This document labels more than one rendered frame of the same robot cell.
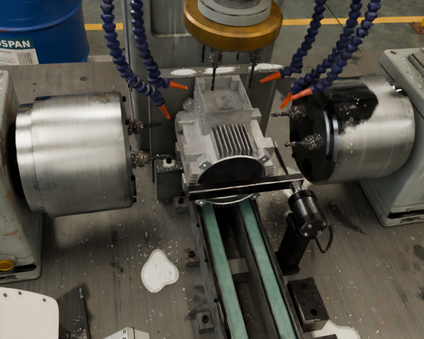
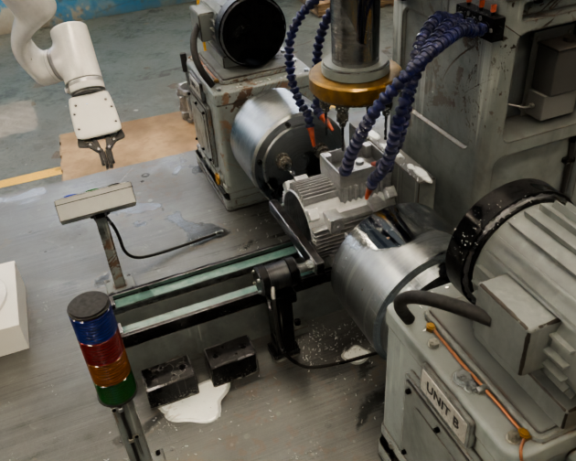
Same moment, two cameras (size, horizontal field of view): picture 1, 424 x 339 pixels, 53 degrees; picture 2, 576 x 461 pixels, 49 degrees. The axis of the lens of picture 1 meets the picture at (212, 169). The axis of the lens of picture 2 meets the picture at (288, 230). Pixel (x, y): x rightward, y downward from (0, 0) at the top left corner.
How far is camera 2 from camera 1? 1.26 m
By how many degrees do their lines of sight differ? 63
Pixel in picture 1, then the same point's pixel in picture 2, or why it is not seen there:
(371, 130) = (366, 261)
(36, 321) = (101, 118)
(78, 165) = (246, 127)
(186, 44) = (418, 125)
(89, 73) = not seen: hidden behind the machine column
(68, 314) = (202, 232)
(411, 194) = (390, 414)
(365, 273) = (294, 428)
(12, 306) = (101, 103)
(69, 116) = (274, 101)
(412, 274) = not seen: outside the picture
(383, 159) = (360, 308)
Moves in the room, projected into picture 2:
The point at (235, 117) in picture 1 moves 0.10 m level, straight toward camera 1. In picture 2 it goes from (333, 175) to (284, 178)
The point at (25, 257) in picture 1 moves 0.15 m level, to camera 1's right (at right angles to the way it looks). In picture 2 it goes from (226, 185) to (227, 215)
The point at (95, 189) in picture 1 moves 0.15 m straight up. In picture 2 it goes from (243, 151) to (236, 94)
